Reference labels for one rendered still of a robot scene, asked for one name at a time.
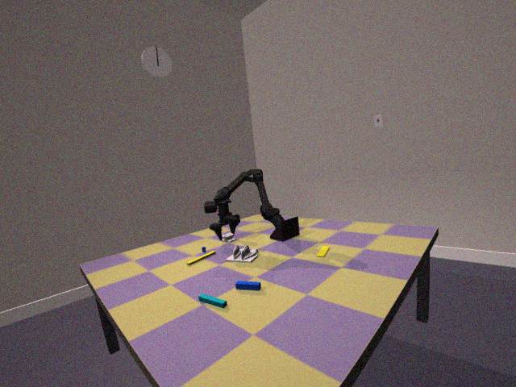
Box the blue rectangular block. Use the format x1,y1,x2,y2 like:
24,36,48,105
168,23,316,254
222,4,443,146
235,281,261,291

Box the teal rectangular block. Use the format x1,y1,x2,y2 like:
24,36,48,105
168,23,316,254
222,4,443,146
198,294,227,308

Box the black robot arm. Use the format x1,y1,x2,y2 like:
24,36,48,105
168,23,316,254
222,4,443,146
204,169,285,228

